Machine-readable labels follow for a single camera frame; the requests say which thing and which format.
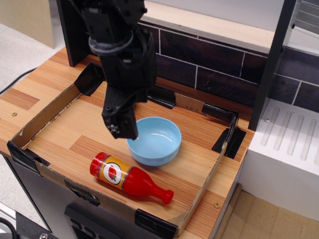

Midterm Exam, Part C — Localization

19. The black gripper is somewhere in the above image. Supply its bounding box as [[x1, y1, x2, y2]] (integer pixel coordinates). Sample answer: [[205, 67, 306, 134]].
[[98, 31, 157, 140]]

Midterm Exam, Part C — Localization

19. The red hot sauce bottle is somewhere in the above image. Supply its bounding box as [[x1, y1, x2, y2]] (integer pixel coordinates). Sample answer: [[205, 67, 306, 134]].
[[90, 152, 174, 205]]

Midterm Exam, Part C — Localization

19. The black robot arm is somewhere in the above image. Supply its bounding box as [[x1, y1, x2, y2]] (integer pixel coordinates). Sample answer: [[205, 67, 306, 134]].
[[72, 0, 157, 139]]

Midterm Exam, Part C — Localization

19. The cardboard fence with black tape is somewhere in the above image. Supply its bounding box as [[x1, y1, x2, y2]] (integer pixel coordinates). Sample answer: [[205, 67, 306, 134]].
[[0, 61, 253, 239]]

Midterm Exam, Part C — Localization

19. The light blue bowl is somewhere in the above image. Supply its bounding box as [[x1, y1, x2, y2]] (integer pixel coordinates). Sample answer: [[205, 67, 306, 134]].
[[127, 117, 182, 166]]

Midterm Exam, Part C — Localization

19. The light wooden shelf ledge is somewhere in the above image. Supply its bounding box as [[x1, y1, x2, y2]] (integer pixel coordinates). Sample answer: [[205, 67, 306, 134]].
[[142, 0, 275, 53]]

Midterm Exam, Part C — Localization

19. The white dish drainer block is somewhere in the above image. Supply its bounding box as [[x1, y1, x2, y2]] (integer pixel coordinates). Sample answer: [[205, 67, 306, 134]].
[[239, 100, 319, 221]]

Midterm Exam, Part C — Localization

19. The black cable on floor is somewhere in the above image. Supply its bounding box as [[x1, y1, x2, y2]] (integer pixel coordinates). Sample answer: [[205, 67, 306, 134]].
[[0, 68, 35, 95]]

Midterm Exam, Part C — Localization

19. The dark grey vertical post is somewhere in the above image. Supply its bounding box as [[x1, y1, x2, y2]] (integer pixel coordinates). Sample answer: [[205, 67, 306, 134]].
[[249, 0, 300, 131]]

